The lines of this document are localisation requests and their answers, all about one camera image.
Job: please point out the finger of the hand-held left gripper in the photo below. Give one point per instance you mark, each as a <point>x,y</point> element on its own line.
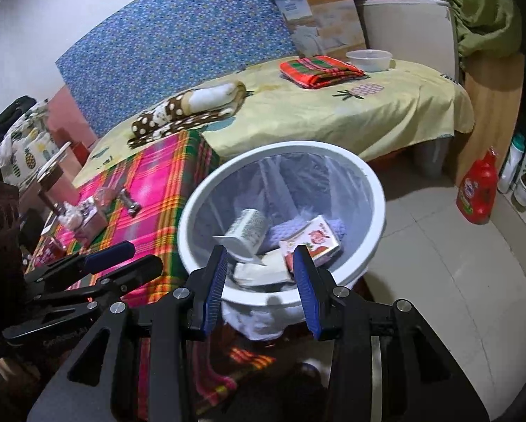
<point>109,252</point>
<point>140,270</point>

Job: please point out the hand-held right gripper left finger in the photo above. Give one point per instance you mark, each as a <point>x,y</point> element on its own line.
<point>214,290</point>

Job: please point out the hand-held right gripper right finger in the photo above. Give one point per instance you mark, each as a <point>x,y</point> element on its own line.
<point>307,290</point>

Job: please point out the red and white carton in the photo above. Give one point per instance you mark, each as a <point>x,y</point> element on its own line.
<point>315,239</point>

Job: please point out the red cartoon drink can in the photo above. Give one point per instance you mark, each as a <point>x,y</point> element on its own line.
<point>48,249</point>

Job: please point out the lavender fluffy cloth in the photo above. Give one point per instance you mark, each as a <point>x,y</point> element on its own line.
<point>285,231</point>

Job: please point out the white yogurt cup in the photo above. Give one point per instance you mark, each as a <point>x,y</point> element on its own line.
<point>245,231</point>

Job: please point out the clear plastic bin liner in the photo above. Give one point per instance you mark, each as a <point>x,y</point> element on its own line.
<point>298,184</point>

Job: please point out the white round trash can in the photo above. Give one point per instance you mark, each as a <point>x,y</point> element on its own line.
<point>289,148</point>

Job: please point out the small metal tool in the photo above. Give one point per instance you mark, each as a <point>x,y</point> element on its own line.
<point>129,202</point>

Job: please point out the pink cup with brown lid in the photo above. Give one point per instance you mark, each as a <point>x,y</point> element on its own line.
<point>55,184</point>

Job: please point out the pink plaid tablecloth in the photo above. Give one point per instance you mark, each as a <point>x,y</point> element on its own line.
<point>157,171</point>

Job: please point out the pineapple print bag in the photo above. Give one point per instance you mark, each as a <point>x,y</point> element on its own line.
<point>21,145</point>

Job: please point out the brown polka dot blanket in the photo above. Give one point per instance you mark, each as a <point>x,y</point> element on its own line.
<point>179,110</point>

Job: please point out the black bag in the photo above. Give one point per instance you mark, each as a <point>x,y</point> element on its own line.
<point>6,118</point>

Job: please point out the yellow pineapple print bedsheet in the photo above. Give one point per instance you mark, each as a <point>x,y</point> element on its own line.
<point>333,114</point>

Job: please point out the red detergent bottle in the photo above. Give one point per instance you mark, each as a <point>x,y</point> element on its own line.
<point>477,189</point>

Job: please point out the folded red plaid cloth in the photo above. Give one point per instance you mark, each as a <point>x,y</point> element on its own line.
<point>320,72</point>

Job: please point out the blue floral headboard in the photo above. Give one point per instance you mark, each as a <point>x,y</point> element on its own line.
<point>179,39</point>

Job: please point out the white plastic bowl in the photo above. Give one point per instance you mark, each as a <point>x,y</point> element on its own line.
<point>368,60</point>

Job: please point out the white bottle with green cap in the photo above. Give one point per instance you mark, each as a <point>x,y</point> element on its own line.
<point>511,162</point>

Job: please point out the wooden board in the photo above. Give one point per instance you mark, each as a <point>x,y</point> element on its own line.
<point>491,105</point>

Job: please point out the cardboard box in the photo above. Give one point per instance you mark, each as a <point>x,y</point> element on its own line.
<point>324,17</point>

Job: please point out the white panel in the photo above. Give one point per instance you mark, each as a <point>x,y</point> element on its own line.
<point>408,30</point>

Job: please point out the green blanket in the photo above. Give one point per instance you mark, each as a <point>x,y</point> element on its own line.
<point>474,4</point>

